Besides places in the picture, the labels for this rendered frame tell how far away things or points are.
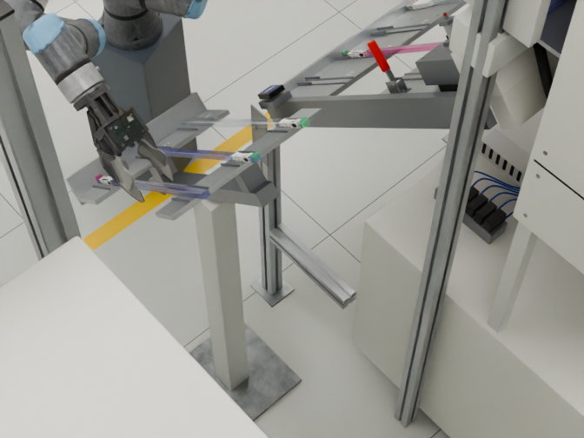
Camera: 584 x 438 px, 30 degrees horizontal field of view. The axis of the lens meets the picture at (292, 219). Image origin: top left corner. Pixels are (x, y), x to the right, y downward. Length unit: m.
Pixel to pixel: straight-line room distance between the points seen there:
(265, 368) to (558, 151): 1.32
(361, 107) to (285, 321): 0.97
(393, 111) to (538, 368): 0.58
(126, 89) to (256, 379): 0.80
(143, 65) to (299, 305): 0.75
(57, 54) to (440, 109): 0.67
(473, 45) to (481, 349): 0.83
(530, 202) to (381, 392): 1.09
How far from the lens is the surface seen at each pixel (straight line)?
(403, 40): 2.32
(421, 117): 1.89
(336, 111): 2.11
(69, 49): 1.96
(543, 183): 1.75
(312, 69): 2.40
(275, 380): 2.78
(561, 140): 1.66
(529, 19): 1.54
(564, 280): 2.28
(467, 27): 1.61
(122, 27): 2.67
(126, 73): 2.74
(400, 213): 2.31
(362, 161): 3.16
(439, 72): 1.86
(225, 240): 2.19
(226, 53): 3.42
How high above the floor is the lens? 2.52
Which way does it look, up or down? 56 degrees down
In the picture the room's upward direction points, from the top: straight up
